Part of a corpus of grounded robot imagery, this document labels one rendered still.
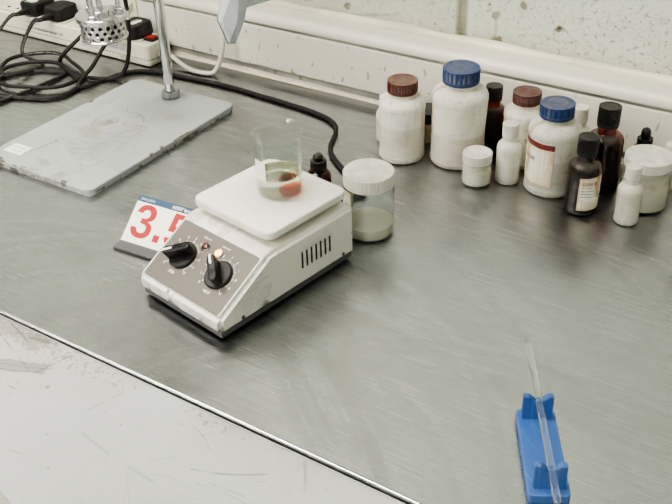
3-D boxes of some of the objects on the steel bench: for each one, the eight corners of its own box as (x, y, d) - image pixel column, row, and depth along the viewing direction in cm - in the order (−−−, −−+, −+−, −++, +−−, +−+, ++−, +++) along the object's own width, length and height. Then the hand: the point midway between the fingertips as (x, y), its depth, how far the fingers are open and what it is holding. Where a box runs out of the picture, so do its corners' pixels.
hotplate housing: (222, 344, 93) (214, 278, 89) (141, 293, 101) (130, 231, 96) (368, 249, 107) (368, 188, 102) (287, 211, 114) (283, 153, 110)
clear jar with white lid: (395, 216, 112) (395, 157, 108) (394, 244, 107) (394, 183, 103) (345, 216, 113) (343, 157, 108) (342, 243, 108) (340, 183, 103)
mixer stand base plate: (89, 198, 118) (88, 190, 117) (-16, 160, 127) (-18, 153, 127) (236, 109, 139) (235, 102, 138) (136, 82, 148) (135, 76, 147)
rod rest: (570, 505, 75) (575, 473, 73) (527, 504, 75) (531, 473, 73) (553, 417, 83) (557, 387, 81) (514, 417, 84) (517, 386, 82)
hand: (171, 4), depth 82 cm, fingers open, 14 cm apart
